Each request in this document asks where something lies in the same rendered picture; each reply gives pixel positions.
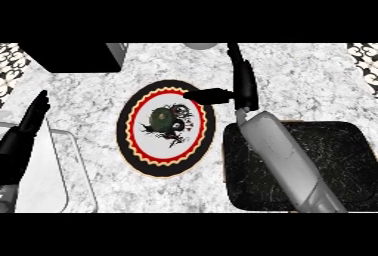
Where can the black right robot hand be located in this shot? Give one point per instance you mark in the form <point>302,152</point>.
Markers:
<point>246,90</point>

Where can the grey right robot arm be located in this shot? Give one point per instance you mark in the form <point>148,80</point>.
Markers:
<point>283,156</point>

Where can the black box appliance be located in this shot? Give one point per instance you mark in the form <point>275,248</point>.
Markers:
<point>75,56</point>

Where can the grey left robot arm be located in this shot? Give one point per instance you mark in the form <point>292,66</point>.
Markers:
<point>7,201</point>

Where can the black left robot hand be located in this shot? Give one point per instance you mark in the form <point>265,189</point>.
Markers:
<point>23,136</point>

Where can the dark green squash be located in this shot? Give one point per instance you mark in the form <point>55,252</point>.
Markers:
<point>162,120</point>

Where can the black square tray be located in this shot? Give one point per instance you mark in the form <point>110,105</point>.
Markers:
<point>340,166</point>

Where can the black rimmed patterned oval plate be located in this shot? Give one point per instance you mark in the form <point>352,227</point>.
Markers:
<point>148,156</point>

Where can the white rectangular tray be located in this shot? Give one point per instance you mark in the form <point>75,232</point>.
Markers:
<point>45,180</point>

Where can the grey round object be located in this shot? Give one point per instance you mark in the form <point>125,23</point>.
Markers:
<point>200,45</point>

